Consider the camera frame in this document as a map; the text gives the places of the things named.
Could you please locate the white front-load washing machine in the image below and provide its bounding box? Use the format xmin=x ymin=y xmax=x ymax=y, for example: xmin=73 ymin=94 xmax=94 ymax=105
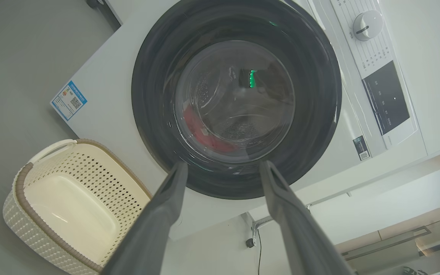
xmin=50 ymin=0 xmax=440 ymax=241

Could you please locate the black washing machine display panel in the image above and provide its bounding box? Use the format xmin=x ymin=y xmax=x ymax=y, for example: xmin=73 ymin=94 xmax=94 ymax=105
xmin=362 ymin=60 xmax=411 ymax=135

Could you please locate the black floor cable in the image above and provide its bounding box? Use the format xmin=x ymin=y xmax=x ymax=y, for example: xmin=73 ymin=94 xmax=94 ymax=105
xmin=256 ymin=228 xmax=263 ymax=275

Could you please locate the blue energy label sticker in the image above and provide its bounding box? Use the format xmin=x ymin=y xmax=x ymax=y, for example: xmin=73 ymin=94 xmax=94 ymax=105
xmin=50 ymin=80 xmax=87 ymax=122

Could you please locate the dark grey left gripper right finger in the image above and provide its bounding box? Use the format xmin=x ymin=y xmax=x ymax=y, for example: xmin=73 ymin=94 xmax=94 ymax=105
xmin=259 ymin=160 xmax=354 ymax=275

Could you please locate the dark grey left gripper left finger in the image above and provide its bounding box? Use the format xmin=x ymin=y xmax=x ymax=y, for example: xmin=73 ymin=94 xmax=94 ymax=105
xmin=101 ymin=160 xmax=188 ymax=275

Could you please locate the small black QR sticker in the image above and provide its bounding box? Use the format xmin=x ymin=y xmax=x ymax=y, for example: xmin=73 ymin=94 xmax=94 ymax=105
xmin=353 ymin=136 xmax=371 ymax=161

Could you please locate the washing machine glass door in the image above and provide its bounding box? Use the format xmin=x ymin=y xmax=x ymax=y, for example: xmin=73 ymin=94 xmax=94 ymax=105
xmin=131 ymin=0 xmax=343 ymax=200

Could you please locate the cream perforated laundry basket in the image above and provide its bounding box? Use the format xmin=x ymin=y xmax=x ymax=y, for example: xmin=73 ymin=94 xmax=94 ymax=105
xmin=2 ymin=139 xmax=154 ymax=275

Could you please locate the white round control knob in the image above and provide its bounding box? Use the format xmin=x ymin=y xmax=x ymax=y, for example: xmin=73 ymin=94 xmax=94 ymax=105
xmin=353 ymin=10 xmax=384 ymax=42

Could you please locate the red garment white trim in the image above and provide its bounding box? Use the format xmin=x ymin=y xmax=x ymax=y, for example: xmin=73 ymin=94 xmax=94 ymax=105
xmin=199 ymin=128 xmax=239 ymax=153

